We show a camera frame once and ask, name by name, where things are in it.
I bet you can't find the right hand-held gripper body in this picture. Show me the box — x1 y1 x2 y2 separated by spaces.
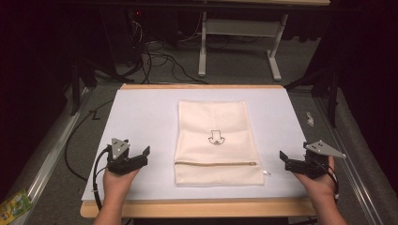
292 140 347 180

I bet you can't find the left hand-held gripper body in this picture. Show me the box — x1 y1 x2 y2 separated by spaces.
105 137 148 175

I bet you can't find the person's left hand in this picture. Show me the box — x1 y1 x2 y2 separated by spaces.
102 167 141 201

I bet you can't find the person's right hand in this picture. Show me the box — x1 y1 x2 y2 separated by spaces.
293 156 338 204

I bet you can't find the white table mat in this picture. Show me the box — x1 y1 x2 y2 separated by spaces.
81 87 309 202

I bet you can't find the black metal stand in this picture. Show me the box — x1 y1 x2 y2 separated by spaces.
283 67 342 129
69 59 126 117

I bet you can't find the cream mesh zipper bag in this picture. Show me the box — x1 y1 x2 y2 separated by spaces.
173 99 272 188

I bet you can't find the green snack packet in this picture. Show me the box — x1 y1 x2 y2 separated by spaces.
0 188 33 225

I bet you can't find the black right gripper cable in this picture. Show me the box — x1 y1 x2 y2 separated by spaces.
318 162 341 201

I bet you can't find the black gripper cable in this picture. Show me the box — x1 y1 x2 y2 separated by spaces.
91 145 111 212
318 162 341 201

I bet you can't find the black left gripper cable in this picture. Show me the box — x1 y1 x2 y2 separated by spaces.
91 145 111 212

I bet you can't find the silver metal floor rail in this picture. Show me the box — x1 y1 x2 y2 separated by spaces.
8 86 92 225
313 96 387 225

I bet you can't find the long black floor cable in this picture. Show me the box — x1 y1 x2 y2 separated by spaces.
64 98 115 183

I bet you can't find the tangle of black cables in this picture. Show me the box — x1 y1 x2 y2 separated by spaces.
125 12 210 86

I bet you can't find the white metal desk frame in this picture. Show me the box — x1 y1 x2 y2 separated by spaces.
197 11 289 83

